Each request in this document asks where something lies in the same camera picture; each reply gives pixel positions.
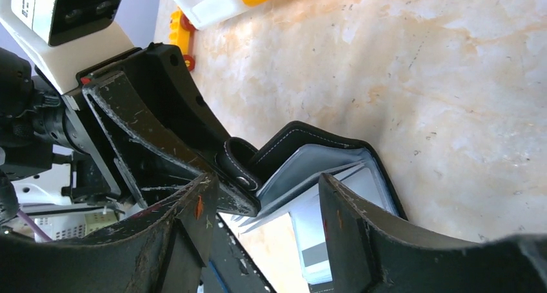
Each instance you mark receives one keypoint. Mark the black leather card holder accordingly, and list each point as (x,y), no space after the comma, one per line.
(284,176)

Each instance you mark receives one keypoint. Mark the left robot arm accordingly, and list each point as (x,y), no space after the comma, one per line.
(25,91)

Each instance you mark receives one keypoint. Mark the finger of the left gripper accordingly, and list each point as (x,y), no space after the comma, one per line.
(173,97)
(117,96)

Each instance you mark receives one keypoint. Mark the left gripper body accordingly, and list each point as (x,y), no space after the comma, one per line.
(103,119)

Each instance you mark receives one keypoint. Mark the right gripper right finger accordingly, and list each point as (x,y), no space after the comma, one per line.
(372,250)

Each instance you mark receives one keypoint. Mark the yellow toy car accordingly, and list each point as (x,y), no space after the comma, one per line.
(182,35)

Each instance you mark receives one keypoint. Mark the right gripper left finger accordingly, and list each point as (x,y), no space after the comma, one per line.
(160,249)

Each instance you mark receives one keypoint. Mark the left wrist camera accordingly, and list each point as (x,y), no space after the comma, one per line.
(64,37)

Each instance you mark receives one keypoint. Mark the white plastic bin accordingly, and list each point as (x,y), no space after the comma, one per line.
(205,13)

